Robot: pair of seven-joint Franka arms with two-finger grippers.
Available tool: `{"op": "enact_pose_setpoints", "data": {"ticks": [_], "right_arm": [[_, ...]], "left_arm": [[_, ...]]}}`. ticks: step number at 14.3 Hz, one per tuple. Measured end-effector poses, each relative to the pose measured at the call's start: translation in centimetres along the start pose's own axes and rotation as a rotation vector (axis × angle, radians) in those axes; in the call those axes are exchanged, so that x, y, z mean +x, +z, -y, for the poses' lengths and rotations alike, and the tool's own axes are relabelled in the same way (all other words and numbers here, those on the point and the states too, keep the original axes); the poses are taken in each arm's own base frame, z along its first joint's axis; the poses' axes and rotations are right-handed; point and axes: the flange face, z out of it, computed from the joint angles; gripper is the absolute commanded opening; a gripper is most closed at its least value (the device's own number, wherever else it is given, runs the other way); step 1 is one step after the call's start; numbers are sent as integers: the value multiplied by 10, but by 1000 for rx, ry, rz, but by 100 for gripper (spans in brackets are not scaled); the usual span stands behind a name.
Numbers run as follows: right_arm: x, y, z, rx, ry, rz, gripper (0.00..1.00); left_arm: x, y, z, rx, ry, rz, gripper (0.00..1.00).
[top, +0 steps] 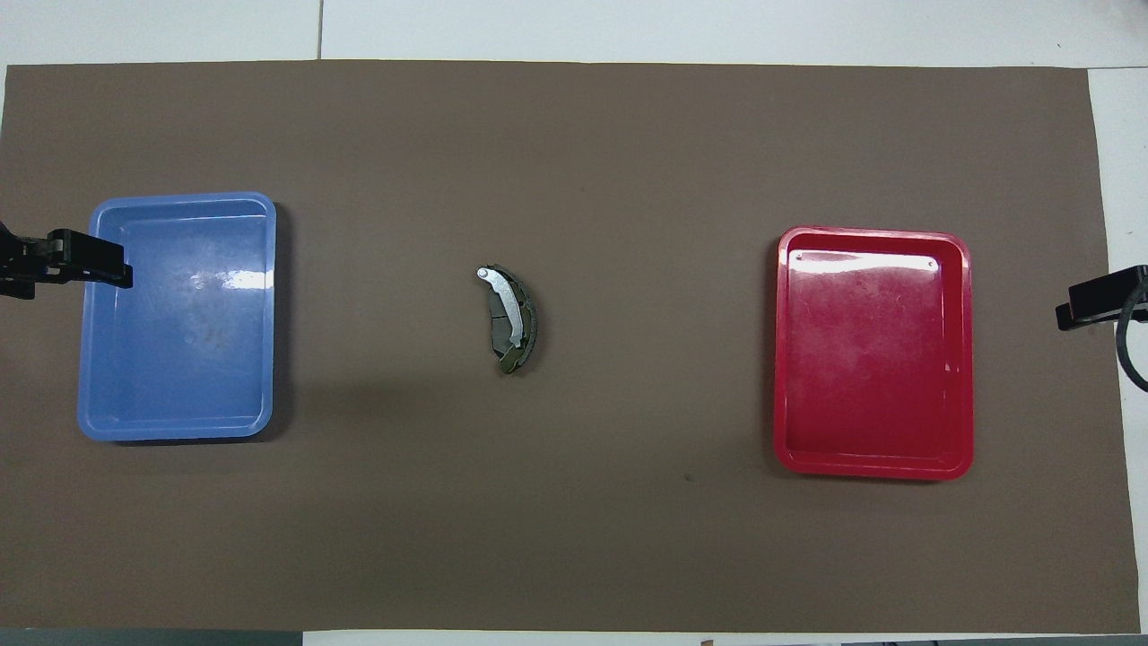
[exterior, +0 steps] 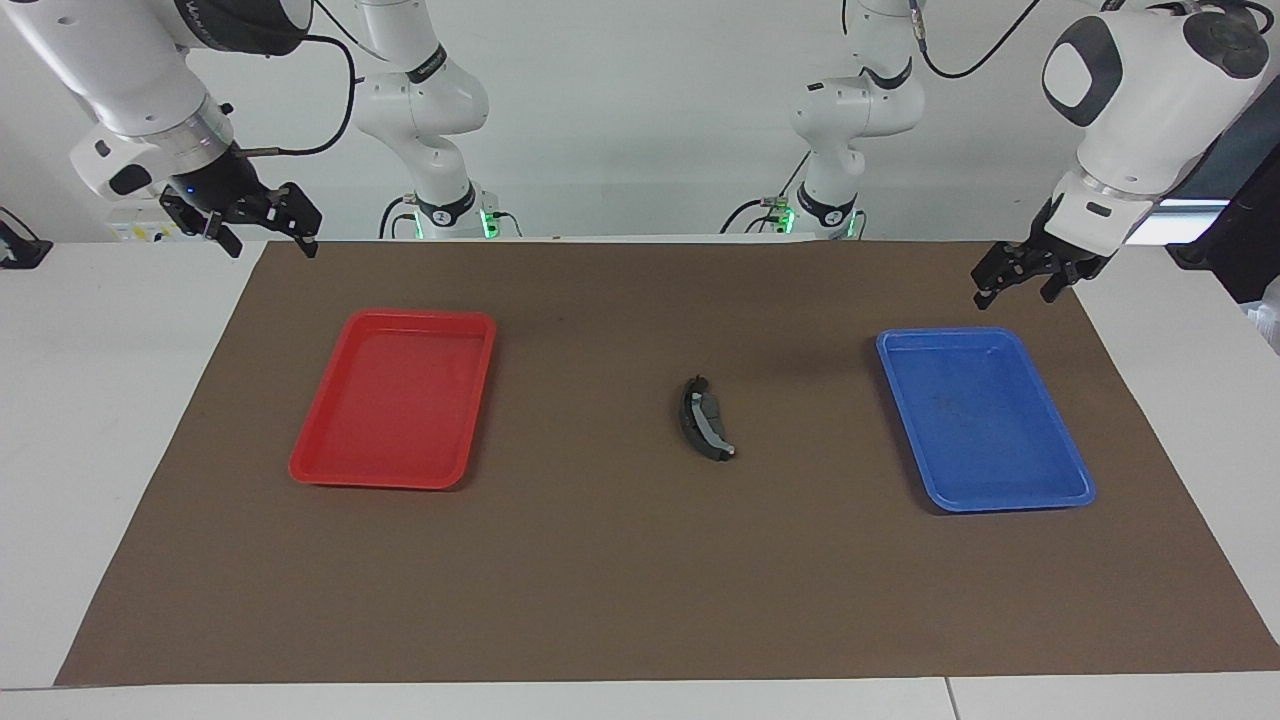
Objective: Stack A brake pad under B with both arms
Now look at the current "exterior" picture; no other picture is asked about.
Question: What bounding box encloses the long curved brake pad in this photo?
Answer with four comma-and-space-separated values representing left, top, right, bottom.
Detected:
676, 373, 741, 464

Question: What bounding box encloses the white power strip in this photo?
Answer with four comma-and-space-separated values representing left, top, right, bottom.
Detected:
108, 205, 186, 243

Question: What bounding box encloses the blue plastic tray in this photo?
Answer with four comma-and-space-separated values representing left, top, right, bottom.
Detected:
876, 327, 1097, 514

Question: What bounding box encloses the red plastic tray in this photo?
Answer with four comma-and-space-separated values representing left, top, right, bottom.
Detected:
288, 309, 498, 491

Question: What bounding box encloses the black chair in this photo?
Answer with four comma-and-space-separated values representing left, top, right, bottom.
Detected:
1165, 150, 1280, 306

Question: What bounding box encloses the black clamp device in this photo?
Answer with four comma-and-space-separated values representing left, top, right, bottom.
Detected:
0, 207, 53, 269

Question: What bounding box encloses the clear plastic bag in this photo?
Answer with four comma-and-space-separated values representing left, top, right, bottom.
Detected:
1240, 275, 1280, 356

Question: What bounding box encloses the brown table mat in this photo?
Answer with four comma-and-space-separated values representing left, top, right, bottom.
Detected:
55, 240, 1280, 687

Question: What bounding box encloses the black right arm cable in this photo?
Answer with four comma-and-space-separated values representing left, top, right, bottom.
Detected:
240, 35, 358, 158

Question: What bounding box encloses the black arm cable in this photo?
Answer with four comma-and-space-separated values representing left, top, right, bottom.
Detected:
905, 0, 1041, 79
240, 35, 358, 158

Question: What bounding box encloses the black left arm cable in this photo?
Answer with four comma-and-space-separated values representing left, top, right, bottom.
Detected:
905, 0, 1041, 79

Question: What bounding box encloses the black left base cable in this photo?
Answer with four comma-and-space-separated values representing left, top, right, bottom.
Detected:
722, 155, 811, 236

